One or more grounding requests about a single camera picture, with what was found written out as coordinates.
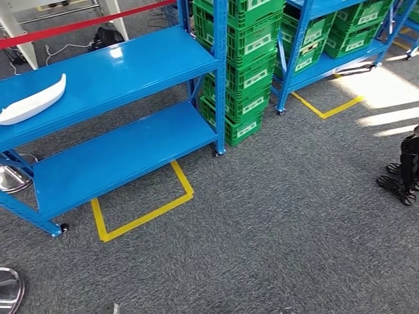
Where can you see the blue metal shelf rack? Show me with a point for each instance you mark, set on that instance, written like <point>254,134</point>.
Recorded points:
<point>114,69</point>
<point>327,65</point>
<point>411,37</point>

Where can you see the black humanoid robot legs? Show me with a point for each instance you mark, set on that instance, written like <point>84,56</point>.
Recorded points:
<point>409,164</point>

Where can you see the red barrier belt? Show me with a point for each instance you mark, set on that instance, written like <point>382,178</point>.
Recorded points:
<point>65,27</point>

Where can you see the white curved plastic part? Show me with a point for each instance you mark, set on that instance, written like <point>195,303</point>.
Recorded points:
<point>32,104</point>

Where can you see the black bag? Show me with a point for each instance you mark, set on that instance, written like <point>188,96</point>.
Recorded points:
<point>106,38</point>

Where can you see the white desk panel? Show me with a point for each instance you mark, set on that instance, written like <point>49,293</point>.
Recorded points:
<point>115,17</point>
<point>18,32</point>

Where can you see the steel desk frame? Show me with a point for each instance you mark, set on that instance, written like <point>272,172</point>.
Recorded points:
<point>59,13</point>

